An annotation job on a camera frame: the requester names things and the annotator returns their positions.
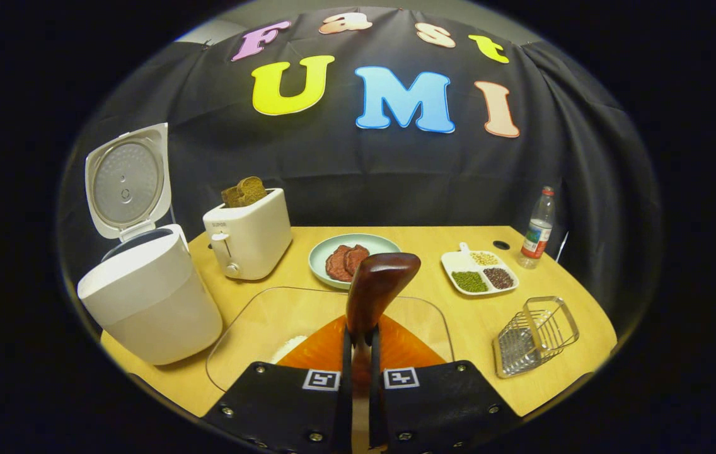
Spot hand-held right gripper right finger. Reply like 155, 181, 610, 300
369, 315, 519, 451

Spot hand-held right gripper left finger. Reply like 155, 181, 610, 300
202, 315, 354, 454

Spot white rice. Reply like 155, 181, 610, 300
270, 335, 308, 365

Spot brown wooden spoon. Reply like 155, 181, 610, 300
345, 252, 422, 451

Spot metal wire chopstick holder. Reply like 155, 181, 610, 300
492, 296, 580, 379

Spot white rice cooker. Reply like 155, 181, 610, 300
77, 122, 224, 366

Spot clear glass dish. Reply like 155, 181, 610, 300
205, 286, 455, 393

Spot red meat slice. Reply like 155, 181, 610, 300
344, 245, 371, 277
325, 246, 354, 282

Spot green beans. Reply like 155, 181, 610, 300
451, 271, 488, 293

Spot light green plate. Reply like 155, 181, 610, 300
308, 233, 401, 291

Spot white divided dish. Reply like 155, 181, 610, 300
440, 242, 520, 297

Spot dark red beans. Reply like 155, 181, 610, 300
483, 267, 515, 290

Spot white toaster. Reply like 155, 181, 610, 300
202, 187, 292, 281

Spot black backdrop cloth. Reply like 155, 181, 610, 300
59, 6, 661, 316

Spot clear plastic water bottle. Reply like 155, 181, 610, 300
517, 186, 556, 270

